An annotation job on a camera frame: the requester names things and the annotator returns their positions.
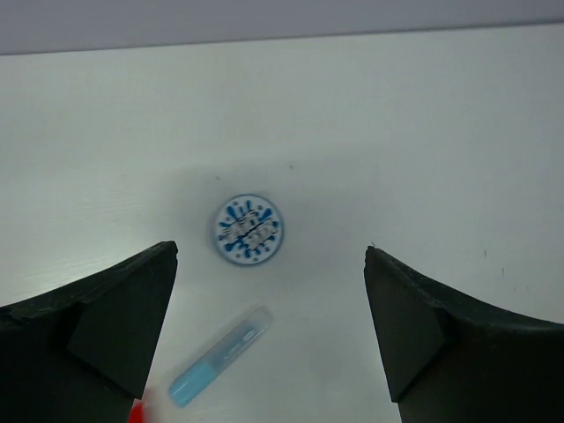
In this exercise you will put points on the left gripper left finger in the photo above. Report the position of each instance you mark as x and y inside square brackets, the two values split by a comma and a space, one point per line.
[83, 352]

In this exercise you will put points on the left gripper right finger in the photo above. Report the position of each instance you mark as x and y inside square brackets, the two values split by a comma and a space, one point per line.
[449, 357]

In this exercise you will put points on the blue glue stick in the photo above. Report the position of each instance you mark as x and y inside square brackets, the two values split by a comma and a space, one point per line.
[214, 361]

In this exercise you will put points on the blue white putty jar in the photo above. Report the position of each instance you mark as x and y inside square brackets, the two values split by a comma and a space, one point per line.
[247, 230]

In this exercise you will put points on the red compartment storage bin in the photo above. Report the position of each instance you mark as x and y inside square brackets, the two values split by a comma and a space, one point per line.
[146, 409]

